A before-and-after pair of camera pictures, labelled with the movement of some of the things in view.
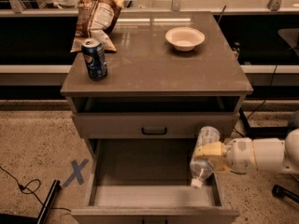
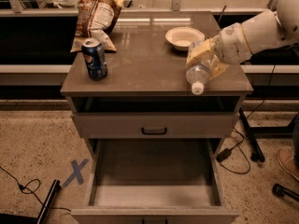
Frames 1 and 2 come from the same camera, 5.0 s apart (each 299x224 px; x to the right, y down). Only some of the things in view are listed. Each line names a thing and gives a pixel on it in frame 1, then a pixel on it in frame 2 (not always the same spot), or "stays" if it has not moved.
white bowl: x=184 y=38 stays
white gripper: x=240 y=156 -> x=231 y=46
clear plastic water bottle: x=201 y=165 -> x=197 y=73
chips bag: x=98 y=9 stays
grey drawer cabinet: x=172 y=75 stays
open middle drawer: x=148 y=181 stays
